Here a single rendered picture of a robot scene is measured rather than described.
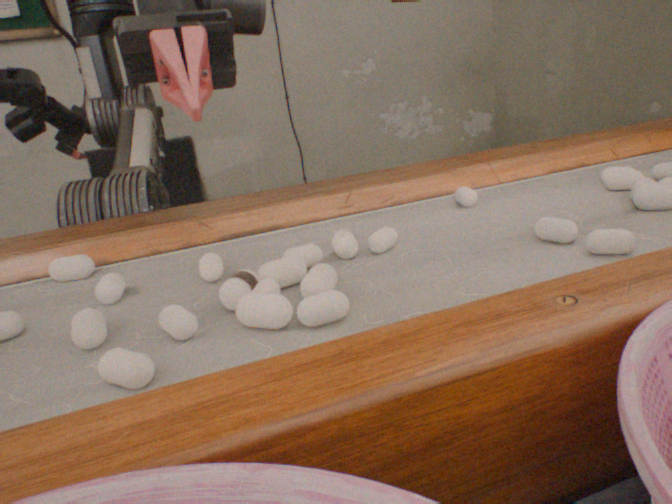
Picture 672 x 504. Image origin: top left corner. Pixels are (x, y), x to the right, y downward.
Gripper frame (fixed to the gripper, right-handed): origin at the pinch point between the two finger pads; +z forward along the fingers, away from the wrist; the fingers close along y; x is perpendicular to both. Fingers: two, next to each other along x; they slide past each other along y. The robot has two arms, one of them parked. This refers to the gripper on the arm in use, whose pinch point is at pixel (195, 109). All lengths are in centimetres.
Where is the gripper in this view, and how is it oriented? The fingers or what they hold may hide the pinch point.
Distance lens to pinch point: 45.7
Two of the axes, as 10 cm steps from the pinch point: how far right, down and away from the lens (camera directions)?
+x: -1.1, 5.8, 8.1
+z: 3.2, 7.9, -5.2
